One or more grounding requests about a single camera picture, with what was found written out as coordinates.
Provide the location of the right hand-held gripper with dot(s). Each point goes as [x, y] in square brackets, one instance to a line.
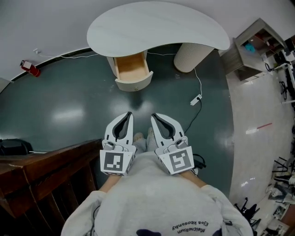
[179, 160]

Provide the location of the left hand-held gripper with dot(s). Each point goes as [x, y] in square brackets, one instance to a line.
[113, 161]

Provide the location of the wooden desk drawer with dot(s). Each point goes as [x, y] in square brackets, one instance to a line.
[131, 66]

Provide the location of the person's right forearm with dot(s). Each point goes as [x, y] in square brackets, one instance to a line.
[192, 178]

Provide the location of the person's left forearm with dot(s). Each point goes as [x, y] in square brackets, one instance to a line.
[111, 183]

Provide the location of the white curved desk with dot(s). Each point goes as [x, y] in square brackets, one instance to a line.
[156, 30]

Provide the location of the grey open shelf unit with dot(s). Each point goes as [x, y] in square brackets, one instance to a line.
[253, 53]

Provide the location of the white power strip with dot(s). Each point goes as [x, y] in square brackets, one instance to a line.
[196, 99]

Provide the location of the person's grey sweatshirt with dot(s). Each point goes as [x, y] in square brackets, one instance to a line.
[156, 196]

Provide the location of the dark brown wooden railing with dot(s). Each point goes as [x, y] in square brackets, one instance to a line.
[46, 179]

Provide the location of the red and white stick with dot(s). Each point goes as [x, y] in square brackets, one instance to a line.
[259, 128]

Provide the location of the black bag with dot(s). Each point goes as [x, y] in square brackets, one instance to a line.
[13, 146]

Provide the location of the red fire extinguisher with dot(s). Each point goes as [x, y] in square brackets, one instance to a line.
[31, 68]

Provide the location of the black chair base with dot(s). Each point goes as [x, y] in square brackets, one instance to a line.
[247, 212]

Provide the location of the teal object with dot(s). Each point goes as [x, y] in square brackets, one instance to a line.
[249, 47]

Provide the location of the white metal frame table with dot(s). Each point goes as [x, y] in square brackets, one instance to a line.
[284, 83]

